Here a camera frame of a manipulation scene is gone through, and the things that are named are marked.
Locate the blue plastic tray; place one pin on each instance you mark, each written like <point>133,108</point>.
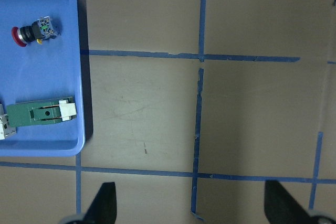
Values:
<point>42,71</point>

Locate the white relay module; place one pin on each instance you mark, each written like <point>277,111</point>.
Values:
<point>6,130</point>

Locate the green terminal block module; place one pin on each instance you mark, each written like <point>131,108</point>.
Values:
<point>41,112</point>

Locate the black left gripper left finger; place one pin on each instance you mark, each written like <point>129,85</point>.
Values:
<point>103,209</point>

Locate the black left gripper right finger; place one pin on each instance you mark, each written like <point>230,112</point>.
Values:
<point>280,207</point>

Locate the red emergency stop button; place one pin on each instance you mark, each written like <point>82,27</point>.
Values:
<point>40,30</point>

